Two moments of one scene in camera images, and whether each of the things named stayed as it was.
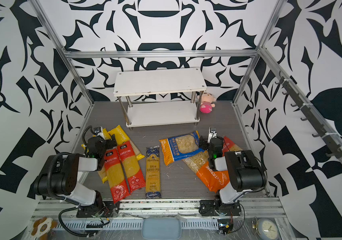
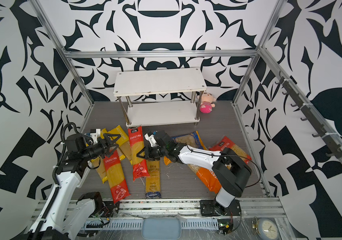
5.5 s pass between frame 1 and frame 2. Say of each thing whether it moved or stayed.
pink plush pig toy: stayed
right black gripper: moved
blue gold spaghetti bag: stayed
